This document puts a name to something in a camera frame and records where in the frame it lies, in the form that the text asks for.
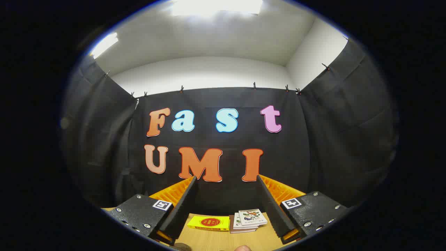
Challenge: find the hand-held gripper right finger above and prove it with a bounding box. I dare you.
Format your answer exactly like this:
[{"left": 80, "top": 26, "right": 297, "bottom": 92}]
[{"left": 257, "top": 174, "right": 351, "bottom": 244}]

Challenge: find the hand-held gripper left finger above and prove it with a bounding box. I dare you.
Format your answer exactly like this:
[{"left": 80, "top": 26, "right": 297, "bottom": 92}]
[{"left": 101, "top": 176, "right": 198, "bottom": 246}]

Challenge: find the stack of white booklets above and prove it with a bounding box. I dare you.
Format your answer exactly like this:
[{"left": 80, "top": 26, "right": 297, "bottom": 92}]
[{"left": 230, "top": 208, "right": 268, "bottom": 234}]

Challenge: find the yellow book with red circle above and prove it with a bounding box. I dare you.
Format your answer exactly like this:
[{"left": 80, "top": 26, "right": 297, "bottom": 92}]
[{"left": 187, "top": 215, "right": 230, "bottom": 231}]

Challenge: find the black backdrop cloth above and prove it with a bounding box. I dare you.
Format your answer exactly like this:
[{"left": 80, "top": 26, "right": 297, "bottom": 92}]
[{"left": 61, "top": 37, "right": 399, "bottom": 216}]

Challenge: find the long ceiling light strip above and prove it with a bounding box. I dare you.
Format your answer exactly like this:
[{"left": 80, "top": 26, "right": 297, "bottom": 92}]
[{"left": 90, "top": 32, "right": 119, "bottom": 59}]

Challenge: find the rectangular ceiling light panel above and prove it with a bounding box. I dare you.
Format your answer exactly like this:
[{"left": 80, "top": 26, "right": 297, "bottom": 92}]
[{"left": 171, "top": 0, "right": 263, "bottom": 16}]

